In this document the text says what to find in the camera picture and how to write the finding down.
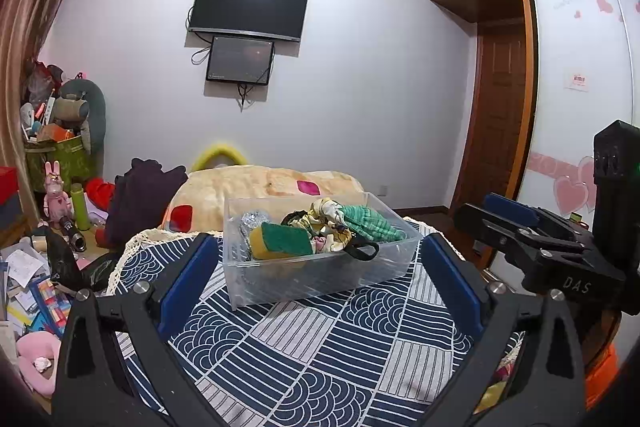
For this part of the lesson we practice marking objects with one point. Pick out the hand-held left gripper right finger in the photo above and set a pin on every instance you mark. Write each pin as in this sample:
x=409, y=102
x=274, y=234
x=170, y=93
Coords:
x=452, y=287

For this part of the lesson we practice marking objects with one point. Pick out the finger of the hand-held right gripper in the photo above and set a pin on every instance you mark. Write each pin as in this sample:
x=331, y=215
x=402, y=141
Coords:
x=480, y=227
x=512, y=208

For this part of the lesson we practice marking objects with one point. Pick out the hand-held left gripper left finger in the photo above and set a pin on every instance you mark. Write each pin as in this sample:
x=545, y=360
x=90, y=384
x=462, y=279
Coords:
x=187, y=287

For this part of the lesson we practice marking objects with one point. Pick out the silver steel scourer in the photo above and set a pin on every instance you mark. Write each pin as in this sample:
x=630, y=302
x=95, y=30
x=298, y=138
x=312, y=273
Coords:
x=255, y=221

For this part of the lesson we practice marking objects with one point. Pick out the black trimmed cream bag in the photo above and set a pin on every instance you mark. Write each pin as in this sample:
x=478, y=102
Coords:
x=362, y=252

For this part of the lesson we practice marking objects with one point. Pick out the green knit cloth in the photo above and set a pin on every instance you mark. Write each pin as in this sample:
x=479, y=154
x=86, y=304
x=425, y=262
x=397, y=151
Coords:
x=370, y=224

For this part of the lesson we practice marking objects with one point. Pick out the yellow green sponge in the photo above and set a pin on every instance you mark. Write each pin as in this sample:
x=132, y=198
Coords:
x=282, y=239

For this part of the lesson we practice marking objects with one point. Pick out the clear plastic storage box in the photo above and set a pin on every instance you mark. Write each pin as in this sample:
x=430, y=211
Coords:
x=300, y=277

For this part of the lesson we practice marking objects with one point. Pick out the yellow patterned cloth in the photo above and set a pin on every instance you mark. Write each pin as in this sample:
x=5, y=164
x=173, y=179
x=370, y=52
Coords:
x=325, y=209

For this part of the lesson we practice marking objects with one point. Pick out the brown wooden door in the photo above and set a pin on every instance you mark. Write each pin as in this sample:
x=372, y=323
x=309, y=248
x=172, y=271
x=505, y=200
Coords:
x=500, y=117

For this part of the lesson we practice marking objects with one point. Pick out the dark purple garment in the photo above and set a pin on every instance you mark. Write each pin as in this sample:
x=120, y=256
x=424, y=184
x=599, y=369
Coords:
x=140, y=202

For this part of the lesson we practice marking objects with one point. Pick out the beige blanket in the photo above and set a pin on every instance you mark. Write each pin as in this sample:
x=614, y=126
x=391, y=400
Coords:
x=240, y=182

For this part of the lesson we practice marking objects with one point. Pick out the black flashlight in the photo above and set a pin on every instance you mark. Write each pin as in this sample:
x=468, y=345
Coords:
x=74, y=236

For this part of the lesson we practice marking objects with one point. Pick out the black plastic bag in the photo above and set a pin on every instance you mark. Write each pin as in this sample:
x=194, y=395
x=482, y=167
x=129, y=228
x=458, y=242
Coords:
x=65, y=262

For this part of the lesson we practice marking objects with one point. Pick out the orange cloth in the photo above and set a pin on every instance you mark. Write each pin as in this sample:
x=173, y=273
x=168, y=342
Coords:
x=602, y=382

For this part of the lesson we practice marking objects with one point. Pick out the red cloth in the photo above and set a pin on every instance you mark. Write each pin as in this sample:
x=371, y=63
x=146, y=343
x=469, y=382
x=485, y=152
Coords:
x=100, y=194

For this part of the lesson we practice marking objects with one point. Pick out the green bottle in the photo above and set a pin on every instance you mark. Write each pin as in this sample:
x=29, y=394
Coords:
x=80, y=207

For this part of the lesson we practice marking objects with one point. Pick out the yellow plush cushion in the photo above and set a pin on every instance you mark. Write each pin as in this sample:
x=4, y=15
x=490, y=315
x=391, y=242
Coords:
x=220, y=153

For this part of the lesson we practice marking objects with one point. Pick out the blue white patterned cloth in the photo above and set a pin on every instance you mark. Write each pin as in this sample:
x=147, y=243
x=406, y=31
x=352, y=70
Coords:
x=310, y=357

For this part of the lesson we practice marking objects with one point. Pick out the white paper notice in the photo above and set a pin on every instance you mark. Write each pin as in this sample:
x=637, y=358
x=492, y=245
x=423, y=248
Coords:
x=577, y=79

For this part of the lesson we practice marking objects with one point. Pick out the pink rabbit toy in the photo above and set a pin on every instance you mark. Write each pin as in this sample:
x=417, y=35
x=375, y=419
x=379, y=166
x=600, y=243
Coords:
x=56, y=202

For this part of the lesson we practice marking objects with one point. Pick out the pile of books and papers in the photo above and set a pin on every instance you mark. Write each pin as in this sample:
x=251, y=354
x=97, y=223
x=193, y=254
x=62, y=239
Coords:
x=30, y=287

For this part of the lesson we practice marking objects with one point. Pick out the pink neck pillow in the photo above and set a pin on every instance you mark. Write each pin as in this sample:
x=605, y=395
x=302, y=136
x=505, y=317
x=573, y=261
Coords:
x=30, y=357

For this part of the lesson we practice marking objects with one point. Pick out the green storage box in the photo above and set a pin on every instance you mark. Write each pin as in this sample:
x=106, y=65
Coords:
x=65, y=162

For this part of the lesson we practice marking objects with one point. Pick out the white sliding wardrobe door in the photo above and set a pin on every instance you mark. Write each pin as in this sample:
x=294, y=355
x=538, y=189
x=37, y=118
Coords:
x=565, y=32

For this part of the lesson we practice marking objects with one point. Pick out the gray plush toy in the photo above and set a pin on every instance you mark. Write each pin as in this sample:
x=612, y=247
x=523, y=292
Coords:
x=92, y=112

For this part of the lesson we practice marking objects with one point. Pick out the red box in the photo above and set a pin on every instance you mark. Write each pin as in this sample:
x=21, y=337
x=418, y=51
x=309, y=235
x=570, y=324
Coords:
x=7, y=184

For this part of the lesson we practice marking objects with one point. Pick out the small black monitor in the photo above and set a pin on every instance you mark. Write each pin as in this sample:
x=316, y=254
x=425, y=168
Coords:
x=240, y=61

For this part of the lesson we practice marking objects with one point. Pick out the pile of assorted toys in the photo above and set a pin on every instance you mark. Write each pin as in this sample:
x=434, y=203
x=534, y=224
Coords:
x=40, y=107

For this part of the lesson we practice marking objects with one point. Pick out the large black television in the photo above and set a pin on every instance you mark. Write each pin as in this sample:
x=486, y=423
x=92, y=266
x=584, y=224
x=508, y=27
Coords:
x=247, y=7

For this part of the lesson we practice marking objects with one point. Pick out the brown striped curtain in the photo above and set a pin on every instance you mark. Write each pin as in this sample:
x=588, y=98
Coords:
x=30, y=7

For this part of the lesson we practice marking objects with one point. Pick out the white wall socket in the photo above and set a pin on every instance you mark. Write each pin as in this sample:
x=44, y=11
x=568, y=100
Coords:
x=383, y=191

